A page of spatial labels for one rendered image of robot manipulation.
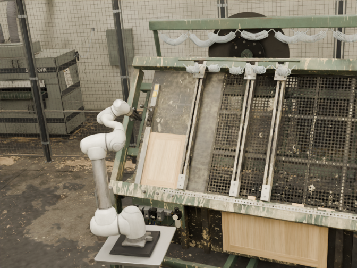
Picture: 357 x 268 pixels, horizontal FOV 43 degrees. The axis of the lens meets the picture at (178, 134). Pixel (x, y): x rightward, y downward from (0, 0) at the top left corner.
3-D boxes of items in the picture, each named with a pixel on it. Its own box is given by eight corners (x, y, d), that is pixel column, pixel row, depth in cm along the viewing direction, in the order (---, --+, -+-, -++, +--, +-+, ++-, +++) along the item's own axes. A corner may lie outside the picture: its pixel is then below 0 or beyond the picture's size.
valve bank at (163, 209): (126, 227, 403) (123, 203, 395) (134, 219, 415) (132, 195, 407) (178, 237, 383) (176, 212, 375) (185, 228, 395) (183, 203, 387)
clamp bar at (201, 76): (177, 189, 397) (166, 184, 375) (200, 62, 422) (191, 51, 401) (188, 190, 393) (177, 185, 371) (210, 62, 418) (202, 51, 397)
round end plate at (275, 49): (208, 94, 464) (204, 13, 437) (210, 93, 469) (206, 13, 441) (288, 98, 432) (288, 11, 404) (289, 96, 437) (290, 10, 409)
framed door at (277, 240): (223, 248, 418) (223, 250, 416) (221, 194, 399) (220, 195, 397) (326, 268, 381) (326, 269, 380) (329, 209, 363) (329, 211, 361)
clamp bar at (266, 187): (260, 200, 367) (253, 196, 346) (279, 63, 393) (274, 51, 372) (272, 202, 363) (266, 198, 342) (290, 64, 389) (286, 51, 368)
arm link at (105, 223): (120, 237, 335) (90, 241, 335) (122, 231, 351) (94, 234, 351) (105, 133, 327) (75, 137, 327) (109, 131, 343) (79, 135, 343)
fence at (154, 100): (136, 184, 413) (134, 183, 409) (156, 85, 434) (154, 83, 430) (141, 184, 411) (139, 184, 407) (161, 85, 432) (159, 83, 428)
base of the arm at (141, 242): (148, 248, 335) (147, 241, 333) (120, 245, 342) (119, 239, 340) (156, 234, 351) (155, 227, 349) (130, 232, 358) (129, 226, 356)
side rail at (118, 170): (116, 182, 428) (110, 179, 419) (139, 72, 452) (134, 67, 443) (121, 182, 426) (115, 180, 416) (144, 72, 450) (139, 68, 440)
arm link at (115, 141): (124, 126, 339) (106, 128, 340) (123, 139, 324) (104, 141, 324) (127, 141, 346) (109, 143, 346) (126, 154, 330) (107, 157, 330)
